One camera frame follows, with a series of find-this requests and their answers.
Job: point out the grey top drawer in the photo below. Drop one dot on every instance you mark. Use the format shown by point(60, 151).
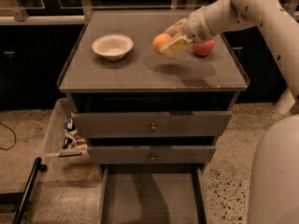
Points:
point(151, 124)

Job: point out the white cylindrical post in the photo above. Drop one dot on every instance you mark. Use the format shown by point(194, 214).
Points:
point(285, 102)

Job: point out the white bowl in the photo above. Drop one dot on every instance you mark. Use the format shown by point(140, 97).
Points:
point(112, 47)

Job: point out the black metal stand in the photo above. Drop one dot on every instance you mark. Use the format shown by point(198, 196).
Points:
point(19, 200)

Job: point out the grey bottom drawer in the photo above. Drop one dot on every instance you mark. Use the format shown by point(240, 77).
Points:
point(152, 194)

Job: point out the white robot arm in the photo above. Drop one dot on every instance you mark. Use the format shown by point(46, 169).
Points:
point(274, 182)

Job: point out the grey middle drawer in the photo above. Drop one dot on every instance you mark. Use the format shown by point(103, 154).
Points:
point(151, 154)

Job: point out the grey drawer cabinet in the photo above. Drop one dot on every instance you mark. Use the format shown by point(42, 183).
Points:
point(143, 81)

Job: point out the snack packets in bin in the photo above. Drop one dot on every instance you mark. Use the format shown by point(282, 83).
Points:
point(71, 137)

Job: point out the orange fruit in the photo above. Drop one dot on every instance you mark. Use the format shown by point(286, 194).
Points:
point(159, 41)

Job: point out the metal railing frame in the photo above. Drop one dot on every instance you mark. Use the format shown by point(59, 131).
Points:
point(14, 12)

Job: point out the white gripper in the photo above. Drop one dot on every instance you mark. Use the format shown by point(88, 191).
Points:
point(195, 26)

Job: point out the red apple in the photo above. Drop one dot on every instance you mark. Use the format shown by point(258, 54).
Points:
point(204, 49)

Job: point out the grey drawer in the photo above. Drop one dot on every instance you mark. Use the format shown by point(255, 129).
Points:
point(151, 154)
point(152, 194)
point(151, 124)

